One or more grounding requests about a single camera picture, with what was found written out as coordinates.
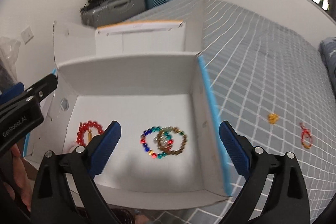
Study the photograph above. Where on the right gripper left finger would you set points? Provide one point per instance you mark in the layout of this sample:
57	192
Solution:
52	201

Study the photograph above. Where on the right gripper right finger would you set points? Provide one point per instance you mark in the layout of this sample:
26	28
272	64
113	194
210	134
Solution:
287	201

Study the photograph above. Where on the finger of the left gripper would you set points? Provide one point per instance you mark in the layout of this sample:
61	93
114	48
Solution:
11	93
41	89

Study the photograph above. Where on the person's left hand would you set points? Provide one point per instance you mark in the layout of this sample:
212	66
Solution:
21	181

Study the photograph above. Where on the clear plastic bag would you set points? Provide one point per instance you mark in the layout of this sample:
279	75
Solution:
9	50

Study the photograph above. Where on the white cardboard box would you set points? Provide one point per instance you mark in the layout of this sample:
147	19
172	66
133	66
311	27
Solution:
151	79

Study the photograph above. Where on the grey hard suitcase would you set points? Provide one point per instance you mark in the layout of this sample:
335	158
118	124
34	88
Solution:
107	12

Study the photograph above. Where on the white wall socket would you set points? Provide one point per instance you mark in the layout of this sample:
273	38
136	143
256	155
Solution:
27	34

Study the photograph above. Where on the red cord bracelet gold tube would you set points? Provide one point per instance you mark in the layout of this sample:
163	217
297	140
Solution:
306	137

